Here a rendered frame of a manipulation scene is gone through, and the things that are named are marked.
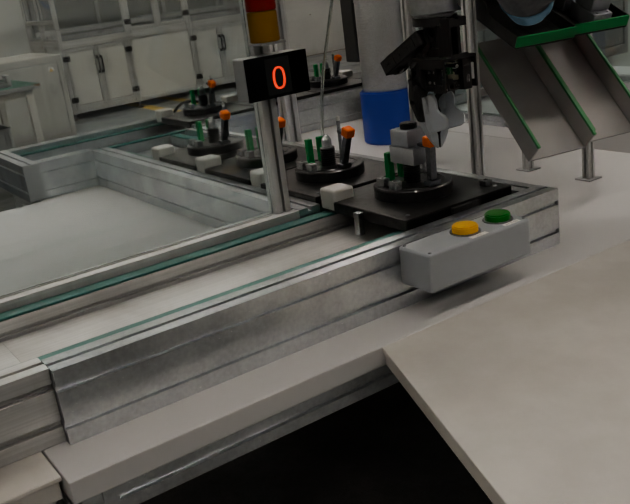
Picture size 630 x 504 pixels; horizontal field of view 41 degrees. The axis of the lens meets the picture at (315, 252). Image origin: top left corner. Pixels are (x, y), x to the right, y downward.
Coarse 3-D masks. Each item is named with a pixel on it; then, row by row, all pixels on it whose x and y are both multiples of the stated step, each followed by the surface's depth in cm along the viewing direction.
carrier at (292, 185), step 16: (320, 144) 172; (320, 160) 173; (336, 160) 171; (352, 160) 170; (368, 160) 177; (288, 176) 172; (304, 176) 165; (320, 176) 163; (336, 176) 163; (352, 176) 164; (368, 176) 164; (384, 176) 162; (288, 192) 162; (304, 192) 158
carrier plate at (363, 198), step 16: (368, 192) 153; (464, 192) 145; (480, 192) 144; (496, 192) 144; (336, 208) 149; (352, 208) 145; (368, 208) 143; (384, 208) 142; (400, 208) 141; (416, 208) 139; (432, 208) 138; (448, 208) 138; (384, 224) 139; (400, 224) 135; (416, 224) 135
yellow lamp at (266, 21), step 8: (248, 16) 137; (256, 16) 136; (264, 16) 136; (272, 16) 137; (248, 24) 138; (256, 24) 137; (264, 24) 136; (272, 24) 137; (256, 32) 137; (264, 32) 137; (272, 32) 137; (256, 40) 138; (264, 40) 137; (272, 40) 138
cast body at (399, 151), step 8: (400, 128) 145; (408, 128) 144; (416, 128) 144; (392, 136) 146; (400, 136) 145; (408, 136) 143; (416, 136) 144; (392, 144) 147; (400, 144) 145; (408, 144) 144; (416, 144) 145; (392, 152) 148; (400, 152) 146; (408, 152) 144; (416, 152) 144; (424, 152) 145; (392, 160) 148; (400, 160) 146; (408, 160) 145; (416, 160) 144; (424, 160) 145
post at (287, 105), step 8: (280, 0) 247; (280, 8) 248; (280, 16) 249; (280, 24) 250; (280, 32) 251; (288, 40) 252; (272, 48) 252; (280, 48) 251; (288, 48) 252; (288, 96) 256; (280, 104) 258; (288, 104) 256; (296, 104) 258; (280, 112) 259; (288, 112) 257; (296, 112) 258; (288, 120) 257; (296, 120) 259; (288, 128) 258; (296, 128) 259; (288, 136) 259; (296, 136) 260
